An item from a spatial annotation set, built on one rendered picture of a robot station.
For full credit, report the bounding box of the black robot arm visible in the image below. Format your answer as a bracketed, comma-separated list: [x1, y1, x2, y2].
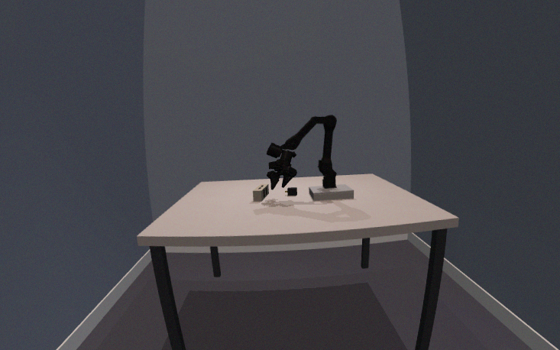
[267, 115, 337, 189]

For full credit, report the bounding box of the black two-prong charger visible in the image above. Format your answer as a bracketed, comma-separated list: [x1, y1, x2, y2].
[285, 187, 297, 196]

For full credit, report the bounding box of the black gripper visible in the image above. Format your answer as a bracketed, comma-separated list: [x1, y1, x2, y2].
[267, 159, 297, 190]

